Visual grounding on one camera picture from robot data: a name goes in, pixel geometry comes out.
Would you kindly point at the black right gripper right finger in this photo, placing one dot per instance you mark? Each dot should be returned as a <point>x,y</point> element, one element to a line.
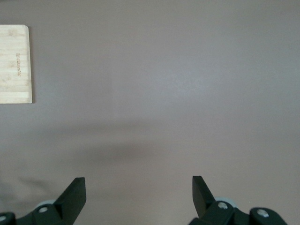
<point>211,211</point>

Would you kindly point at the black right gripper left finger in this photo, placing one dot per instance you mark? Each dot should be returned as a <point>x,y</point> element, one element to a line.
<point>58,211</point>

